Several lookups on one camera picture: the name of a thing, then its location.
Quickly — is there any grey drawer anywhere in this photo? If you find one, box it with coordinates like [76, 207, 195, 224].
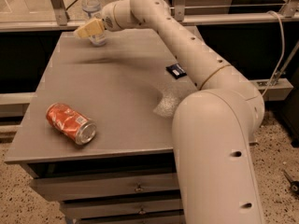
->
[76, 215, 185, 224]
[60, 198, 182, 219]
[30, 172, 178, 201]

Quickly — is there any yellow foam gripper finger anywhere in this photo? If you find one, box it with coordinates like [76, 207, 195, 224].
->
[74, 18, 105, 38]

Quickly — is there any bottom grey drawer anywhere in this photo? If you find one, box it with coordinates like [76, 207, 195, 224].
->
[76, 215, 185, 224]

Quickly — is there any crushed orange soda can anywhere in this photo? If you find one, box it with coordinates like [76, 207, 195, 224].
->
[46, 103, 96, 145]

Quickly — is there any middle grey drawer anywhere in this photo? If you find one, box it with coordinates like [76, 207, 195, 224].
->
[60, 198, 182, 219]

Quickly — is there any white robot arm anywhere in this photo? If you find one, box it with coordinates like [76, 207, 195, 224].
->
[75, 0, 265, 224]

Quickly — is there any grey drawer cabinet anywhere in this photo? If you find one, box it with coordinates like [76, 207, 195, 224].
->
[6, 30, 197, 223]

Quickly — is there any white cable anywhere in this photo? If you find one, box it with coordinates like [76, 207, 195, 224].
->
[261, 10, 286, 98]

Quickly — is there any metal guard rail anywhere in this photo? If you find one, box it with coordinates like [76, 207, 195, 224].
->
[0, 0, 298, 32]

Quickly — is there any black tool on floor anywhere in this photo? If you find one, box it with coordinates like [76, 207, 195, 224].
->
[283, 171, 299, 195]

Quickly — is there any top grey drawer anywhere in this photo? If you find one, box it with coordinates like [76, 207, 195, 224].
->
[30, 172, 178, 201]

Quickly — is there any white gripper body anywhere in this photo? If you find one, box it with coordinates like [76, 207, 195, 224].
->
[101, 2, 121, 32]

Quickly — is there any dark blue rxbar wrapper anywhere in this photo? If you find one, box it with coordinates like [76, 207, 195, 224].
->
[165, 63, 186, 79]

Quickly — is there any clear plastic water bottle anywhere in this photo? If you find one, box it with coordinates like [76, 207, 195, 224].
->
[81, 0, 106, 47]

